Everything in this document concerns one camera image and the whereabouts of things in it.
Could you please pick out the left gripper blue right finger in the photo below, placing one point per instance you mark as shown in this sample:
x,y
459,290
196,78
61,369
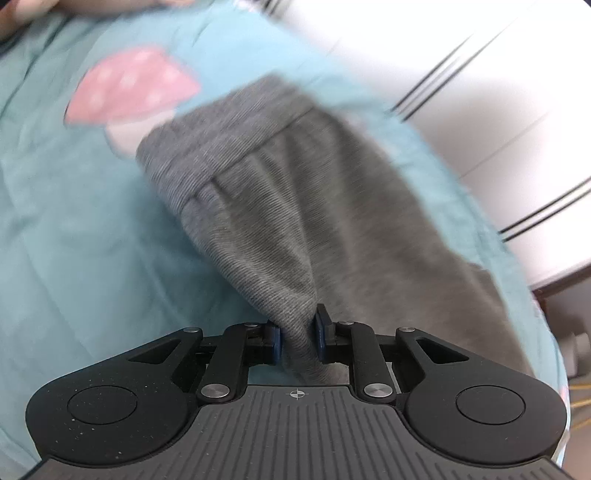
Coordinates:
x,y
355,345

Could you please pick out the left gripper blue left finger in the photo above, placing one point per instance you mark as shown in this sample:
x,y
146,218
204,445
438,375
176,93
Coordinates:
x,y
229,356

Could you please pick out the light blue mushroom bedsheet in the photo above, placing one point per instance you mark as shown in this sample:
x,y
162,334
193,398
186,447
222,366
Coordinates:
x,y
92,263

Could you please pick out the white wardrobe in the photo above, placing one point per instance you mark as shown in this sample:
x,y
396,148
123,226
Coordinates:
x,y
499,89

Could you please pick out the grey sweatpants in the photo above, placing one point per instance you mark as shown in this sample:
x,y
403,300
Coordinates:
x,y
297,208

